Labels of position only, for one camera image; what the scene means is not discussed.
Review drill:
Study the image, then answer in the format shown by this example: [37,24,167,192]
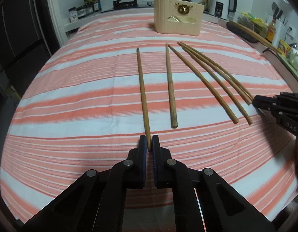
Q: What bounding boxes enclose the brown bottle red cap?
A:
[265,17,277,44]

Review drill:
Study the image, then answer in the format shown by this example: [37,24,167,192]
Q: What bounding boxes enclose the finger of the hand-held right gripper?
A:
[253,92,298,104]
[253,101,298,116]

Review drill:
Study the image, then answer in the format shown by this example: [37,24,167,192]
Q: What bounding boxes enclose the black tray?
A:
[226,22,263,44]

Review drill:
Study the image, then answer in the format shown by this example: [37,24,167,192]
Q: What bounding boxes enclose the white label spice jar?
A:
[68,7,78,23]

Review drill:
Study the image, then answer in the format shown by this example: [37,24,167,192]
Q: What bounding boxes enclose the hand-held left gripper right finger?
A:
[151,135,276,232]

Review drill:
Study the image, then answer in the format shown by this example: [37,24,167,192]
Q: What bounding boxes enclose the yellow printed mug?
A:
[277,39,292,56]

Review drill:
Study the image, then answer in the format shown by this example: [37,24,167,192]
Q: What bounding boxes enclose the orange white striped tablecloth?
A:
[0,11,298,225]

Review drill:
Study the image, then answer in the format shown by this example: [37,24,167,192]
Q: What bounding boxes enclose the yellow green snack bag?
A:
[241,12,269,26]

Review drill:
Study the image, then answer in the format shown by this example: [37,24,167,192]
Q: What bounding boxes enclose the green cutting board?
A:
[265,49,298,89]

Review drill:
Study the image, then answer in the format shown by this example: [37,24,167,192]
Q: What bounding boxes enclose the dark grey refrigerator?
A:
[0,0,51,97]

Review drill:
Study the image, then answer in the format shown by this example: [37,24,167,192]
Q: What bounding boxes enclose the yellow cap oil bottle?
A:
[84,0,94,14]

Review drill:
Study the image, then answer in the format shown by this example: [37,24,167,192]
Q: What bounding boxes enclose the white electric kettle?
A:
[209,0,237,21]

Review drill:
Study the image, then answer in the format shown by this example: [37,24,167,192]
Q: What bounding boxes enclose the cream utensil holder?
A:
[154,0,204,37]

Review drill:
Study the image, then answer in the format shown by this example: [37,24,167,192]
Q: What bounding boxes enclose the white utensil canister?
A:
[274,17,290,43]

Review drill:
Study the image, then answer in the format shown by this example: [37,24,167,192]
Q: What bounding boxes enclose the black glass gas hob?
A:
[101,0,156,14]

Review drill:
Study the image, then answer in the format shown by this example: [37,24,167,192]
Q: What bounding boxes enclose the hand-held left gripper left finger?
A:
[22,135,149,232]

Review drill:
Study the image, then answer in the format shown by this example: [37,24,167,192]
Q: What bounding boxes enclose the wooden cutting board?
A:
[227,20,283,54]

